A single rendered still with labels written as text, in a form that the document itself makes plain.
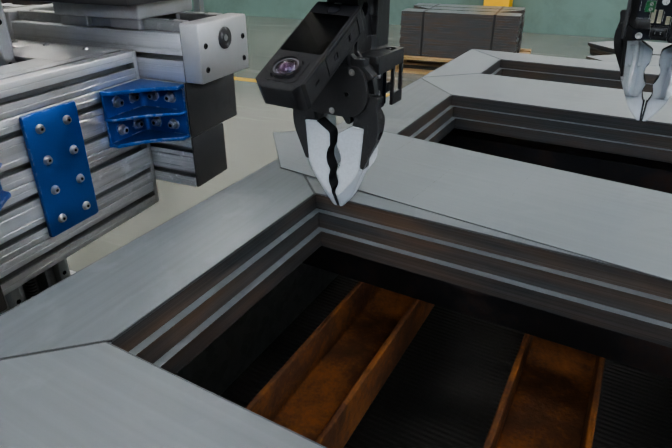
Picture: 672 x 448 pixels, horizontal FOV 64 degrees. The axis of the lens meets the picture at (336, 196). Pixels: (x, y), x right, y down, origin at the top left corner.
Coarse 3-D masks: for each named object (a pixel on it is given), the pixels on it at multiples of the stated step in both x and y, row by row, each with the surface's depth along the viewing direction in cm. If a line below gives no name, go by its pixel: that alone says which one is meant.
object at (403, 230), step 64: (512, 64) 117; (448, 128) 89; (512, 128) 87; (576, 128) 83; (640, 128) 79; (320, 192) 57; (256, 256) 49; (384, 256) 53; (448, 256) 51; (512, 256) 48; (576, 256) 45; (192, 320) 42; (640, 320) 43
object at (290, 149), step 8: (344, 128) 75; (296, 136) 72; (280, 144) 69; (288, 144) 69; (296, 144) 69; (280, 152) 67; (288, 152) 67; (296, 152) 67; (280, 160) 64; (288, 160) 64
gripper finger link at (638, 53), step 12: (636, 48) 58; (648, 48) 60; (636, 60) 59; (648, 60) 60; (624, 72) 62; (636, 72) 61; (624, 84) 62; (636, 84) 61; (636, 96) 62; (636, 108) 62
